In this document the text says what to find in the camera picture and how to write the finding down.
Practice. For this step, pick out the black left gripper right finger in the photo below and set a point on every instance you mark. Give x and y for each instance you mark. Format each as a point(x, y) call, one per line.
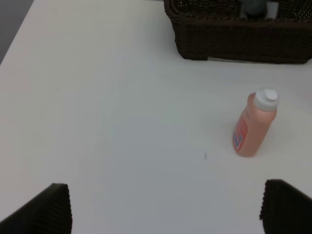
point(285, 209)

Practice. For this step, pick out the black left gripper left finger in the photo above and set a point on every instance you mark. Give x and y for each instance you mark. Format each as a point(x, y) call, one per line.
point(49, 212)

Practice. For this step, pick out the pink bottle white cap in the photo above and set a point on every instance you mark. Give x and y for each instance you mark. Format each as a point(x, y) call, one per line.
point(255, 121)

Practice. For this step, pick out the dark grey pump bottle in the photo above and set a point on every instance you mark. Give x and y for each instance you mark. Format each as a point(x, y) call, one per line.
point(259, 9)

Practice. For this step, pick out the dark brown wicker basket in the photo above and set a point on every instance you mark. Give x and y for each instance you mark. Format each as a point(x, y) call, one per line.
point(217, 29)

